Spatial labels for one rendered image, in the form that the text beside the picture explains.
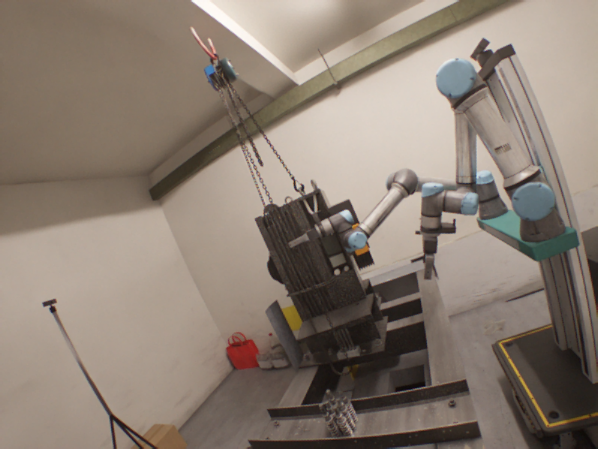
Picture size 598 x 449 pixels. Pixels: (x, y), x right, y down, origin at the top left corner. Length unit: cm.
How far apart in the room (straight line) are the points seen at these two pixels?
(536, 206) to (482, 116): 30
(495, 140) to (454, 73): 22
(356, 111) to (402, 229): 122
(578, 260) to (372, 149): 196
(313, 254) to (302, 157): 145
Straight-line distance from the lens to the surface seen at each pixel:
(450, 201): 98
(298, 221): 163
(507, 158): 93
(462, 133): 107
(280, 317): 193
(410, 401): 122
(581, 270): 140
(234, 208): 319
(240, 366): 388
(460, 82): 92
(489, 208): 155
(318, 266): 166
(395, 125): 276
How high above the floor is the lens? 151
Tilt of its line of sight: 4 degrees down
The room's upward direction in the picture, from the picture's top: 24 degrees counter-clockwise
